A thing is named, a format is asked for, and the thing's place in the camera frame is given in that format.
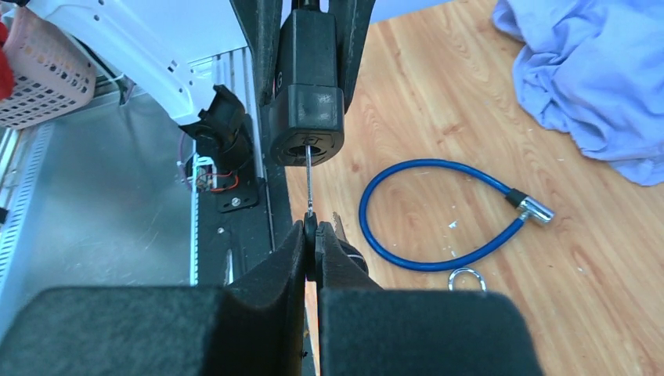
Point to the small black padlock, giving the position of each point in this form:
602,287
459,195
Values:
307,113

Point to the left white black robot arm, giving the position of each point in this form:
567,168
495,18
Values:
144,39

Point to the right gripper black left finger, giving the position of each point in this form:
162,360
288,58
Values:
254,326

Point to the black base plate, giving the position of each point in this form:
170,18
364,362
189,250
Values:
240,207

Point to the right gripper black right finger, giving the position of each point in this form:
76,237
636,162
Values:
365,329

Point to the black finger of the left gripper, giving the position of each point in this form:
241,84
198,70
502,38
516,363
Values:
352,21
260,22

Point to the brass padlock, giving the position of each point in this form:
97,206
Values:
466,278

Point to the pink perforated basket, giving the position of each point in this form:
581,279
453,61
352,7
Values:
52,77

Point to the crumpled lavender cloth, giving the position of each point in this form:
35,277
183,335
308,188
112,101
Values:
593,70

